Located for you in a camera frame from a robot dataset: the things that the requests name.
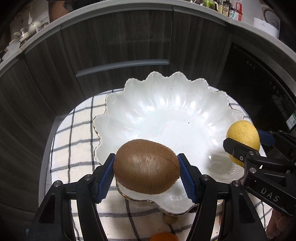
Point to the white black-checked cloth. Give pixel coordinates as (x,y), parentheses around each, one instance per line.
(69,143)

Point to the white scalloped bowl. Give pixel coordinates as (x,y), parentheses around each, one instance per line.
(166,115)

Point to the yellow lemon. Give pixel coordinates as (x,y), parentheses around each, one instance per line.
(245,134)

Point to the large orange mandarin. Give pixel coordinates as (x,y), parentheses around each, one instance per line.
(165,236)

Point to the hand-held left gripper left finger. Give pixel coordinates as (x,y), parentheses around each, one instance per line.
(105,179)

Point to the brown kiwi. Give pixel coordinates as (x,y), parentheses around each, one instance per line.
(145,166)

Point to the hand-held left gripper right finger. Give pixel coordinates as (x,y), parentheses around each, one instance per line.
(188,180)

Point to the person's right hand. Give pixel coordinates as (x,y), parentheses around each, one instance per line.
(284,227)

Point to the black dishwasher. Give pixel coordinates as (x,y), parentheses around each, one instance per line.
(259,81)

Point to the red white carton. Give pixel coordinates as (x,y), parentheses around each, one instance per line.
(239,11)

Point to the dark wood cabinet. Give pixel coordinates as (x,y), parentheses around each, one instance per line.
(104,39)

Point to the dark sauce bottle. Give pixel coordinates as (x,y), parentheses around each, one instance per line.
(226,8)

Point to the green white sticker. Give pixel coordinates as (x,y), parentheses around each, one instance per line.
(291,121)

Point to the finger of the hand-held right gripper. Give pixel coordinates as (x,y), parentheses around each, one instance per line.
(235,148)
(266,138)

